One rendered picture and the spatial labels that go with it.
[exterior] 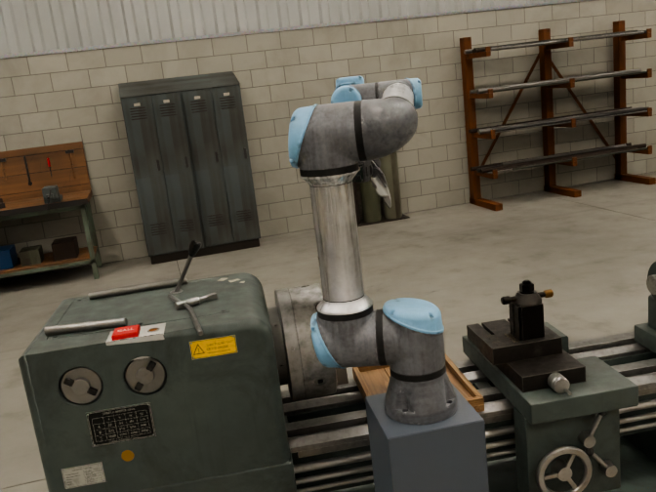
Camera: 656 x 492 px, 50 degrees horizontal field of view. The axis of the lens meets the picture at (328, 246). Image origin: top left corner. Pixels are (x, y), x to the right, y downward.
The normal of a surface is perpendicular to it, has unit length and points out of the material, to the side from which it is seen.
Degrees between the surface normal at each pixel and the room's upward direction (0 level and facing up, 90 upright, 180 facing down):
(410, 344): 90
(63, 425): 90
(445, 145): 90
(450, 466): 90
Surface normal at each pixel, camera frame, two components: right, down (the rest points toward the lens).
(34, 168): 0.26, 0.19
